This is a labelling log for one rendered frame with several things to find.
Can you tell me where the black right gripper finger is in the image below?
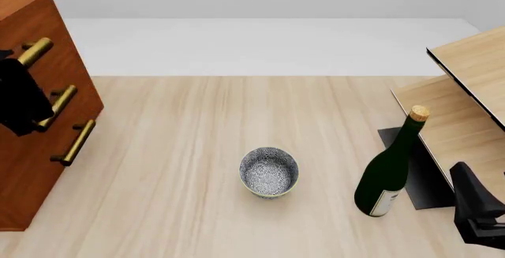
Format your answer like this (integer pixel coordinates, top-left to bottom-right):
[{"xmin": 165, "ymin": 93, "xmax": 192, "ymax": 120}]
[{"xmin": 450, "ymin": 161, "xmax": 505, "ymax": 213}]

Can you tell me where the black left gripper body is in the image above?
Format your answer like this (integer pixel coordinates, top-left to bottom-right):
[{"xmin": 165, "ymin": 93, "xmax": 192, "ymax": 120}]
[{"xmin": 0, "ymin": 120, "xmax": 41, "ymax": 137}]

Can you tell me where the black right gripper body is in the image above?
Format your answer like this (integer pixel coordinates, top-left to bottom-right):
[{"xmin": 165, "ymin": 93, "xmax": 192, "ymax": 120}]
[{"xmin": 454, "ymin": 206, "xmax": 505, "ymax": 246}]

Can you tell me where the brown wooden drawer cabinet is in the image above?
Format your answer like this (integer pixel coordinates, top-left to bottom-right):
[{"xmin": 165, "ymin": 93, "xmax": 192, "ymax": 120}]
[{"xmin": 0, "ymin": 0, "xmax": 106, "ymax": 232}]

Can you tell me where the dark grey flat base panel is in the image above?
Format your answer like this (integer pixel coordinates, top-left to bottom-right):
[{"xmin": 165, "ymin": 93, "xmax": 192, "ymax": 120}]
[{"xmin": 377, "ymin": 126, "xmax": 459, "ymax": 211}]

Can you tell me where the dark green corked wine bottle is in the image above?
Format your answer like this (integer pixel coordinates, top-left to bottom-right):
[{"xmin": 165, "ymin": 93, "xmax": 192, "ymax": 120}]
[{"xmin": 353, "ymin": 104, "xmax": 432, "ymax": 219}]

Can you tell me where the pale wooden shelf rack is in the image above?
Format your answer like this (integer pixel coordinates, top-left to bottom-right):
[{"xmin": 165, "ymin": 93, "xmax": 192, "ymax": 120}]
[{"xmin": 390, "ymin": 25, "xmax": 505, "ymax": 193}]

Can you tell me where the blue white patterned bowl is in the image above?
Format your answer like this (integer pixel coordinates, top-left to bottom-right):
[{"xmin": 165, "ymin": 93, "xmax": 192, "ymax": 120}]
[{"xmin": 238, "ymin": 147, "xmax": 301, "ymax": 201}]

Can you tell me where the short brass drawer handle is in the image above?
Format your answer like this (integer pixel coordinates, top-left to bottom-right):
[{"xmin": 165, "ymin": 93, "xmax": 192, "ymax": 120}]
[{"xmin": 17, "ymin": 36, "xmax": 54, "ymax": 67}]

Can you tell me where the medium brass drawer handle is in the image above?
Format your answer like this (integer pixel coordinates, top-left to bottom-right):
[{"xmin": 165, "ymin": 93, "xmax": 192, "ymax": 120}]
[{"xmin": 34, "ymin": 84, "xmax": 78, "ymax": 133}]

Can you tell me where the wooden drawer with short handle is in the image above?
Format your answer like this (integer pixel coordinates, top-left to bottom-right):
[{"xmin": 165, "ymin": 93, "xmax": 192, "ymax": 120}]
[{"xmin": 0, "ymin": 0, "xmax": 72, "ymax": 102}]

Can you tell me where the wooden drawer with medium handle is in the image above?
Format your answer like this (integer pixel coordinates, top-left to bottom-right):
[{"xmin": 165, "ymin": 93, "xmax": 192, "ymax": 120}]
[{"xmin": 0, "ymin": 31, "xmax": 89, "ymax": 190}]

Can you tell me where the long brass drawer handle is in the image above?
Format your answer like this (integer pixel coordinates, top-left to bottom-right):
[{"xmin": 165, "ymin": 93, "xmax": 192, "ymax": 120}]
[{"xmin": 50, "ymin": 118, "xmax": 97, "ymax": 167}]

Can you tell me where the wooden drawer with long handle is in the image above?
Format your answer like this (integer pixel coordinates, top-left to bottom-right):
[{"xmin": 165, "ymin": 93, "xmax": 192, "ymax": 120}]
[{"xmin": 0, "ymin": 69, "xmax": 106, "ymax": 232}]

